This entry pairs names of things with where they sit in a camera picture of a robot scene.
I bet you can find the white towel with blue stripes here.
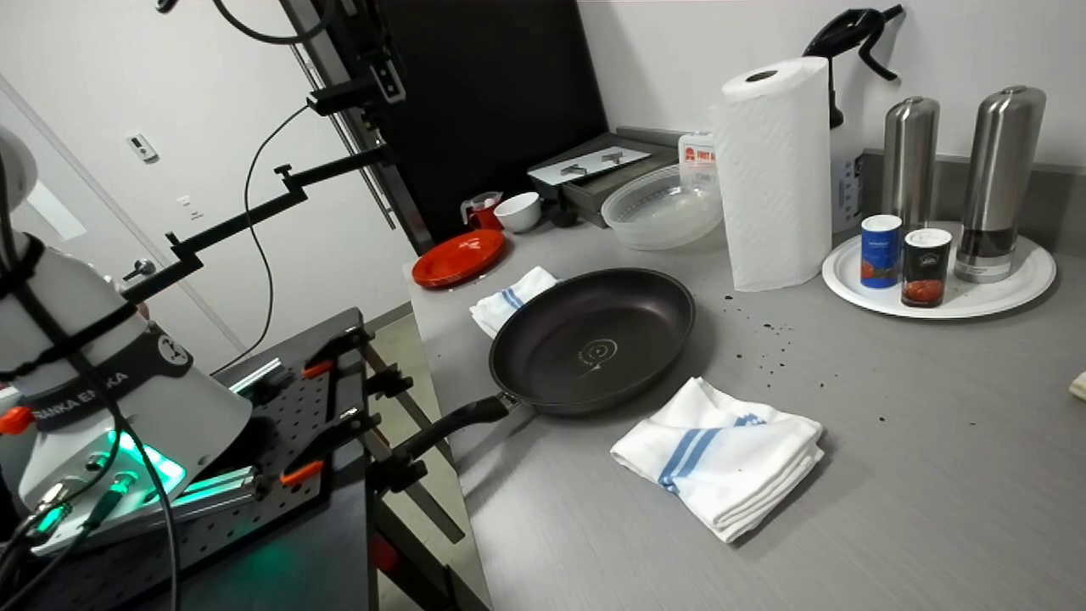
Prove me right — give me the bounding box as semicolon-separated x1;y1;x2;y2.
469;266;560;339
609;376;826;544

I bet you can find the black frying pan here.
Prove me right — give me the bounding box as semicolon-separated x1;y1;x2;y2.
393;267;697;463

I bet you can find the paper towel roll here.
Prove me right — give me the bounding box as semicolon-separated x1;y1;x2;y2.
710;57;834;294

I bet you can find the red plate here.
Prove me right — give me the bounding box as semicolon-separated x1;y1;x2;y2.
411;228;508;289

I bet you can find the white cup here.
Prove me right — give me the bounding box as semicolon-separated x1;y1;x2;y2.
494;192;543;234

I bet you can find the red measuring cup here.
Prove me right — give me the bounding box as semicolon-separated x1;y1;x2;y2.
460;192;505;233

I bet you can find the grey flat box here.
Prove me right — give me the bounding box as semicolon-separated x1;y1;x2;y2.
527;132;681;228

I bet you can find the clear plastic bowl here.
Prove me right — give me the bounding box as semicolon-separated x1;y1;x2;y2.
601;164;725;252

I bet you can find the black panel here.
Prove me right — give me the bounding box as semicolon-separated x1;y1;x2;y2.
343;0;609;246

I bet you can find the black clamp with orange trigger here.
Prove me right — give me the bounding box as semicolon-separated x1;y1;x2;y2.
255;407;429;498
273;326;414;400

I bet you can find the white first aid box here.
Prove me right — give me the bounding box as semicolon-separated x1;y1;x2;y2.
677;131;719;191

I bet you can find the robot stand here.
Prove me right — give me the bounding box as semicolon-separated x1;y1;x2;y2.
0;307;493;611

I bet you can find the blue spice shaker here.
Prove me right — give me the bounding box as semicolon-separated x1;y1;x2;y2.
860;214;904;289

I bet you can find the black spray bottle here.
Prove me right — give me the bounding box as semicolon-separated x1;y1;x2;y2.
803;4;906;235

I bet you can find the black spice shaker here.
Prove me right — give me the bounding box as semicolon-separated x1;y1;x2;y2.
900;227;954;308

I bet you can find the steel pepper mill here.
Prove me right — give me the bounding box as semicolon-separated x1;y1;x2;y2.
954;85;1048;284
881;96;941;236

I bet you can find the white round plate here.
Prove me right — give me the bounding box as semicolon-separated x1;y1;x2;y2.
821;227;1058;320

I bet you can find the metal frame rail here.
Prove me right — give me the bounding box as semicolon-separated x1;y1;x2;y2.
278;0;435;255

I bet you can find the black cable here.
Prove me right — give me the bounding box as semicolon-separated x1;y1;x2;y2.
210;104;311;374

